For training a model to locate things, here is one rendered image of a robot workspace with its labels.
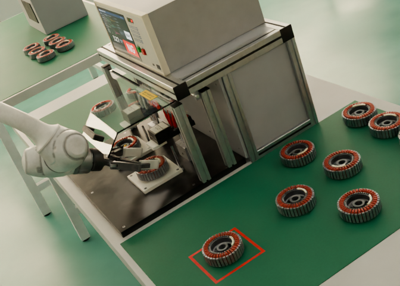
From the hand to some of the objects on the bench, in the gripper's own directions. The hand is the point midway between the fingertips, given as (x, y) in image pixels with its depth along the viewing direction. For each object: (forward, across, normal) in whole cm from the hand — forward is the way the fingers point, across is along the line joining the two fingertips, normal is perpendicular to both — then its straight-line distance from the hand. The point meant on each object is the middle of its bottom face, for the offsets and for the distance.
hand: (147, 157), depth 222 cm
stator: (+23, -54, -2) cm, 58 cm away
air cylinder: (+16, 0, -1) cm, 16 cm away
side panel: (+39, -21, -12) cm, 46 cm away
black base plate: (+6, +12, +7) cm, 15 cm away
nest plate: (+4, 0, +6) cm, 7 cm away
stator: (+3, 0, +5) cm, 6 cm away
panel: (+26, +12, -6) cm, 29 cm away
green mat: (+24, -53, -3) cm, 58 cm away
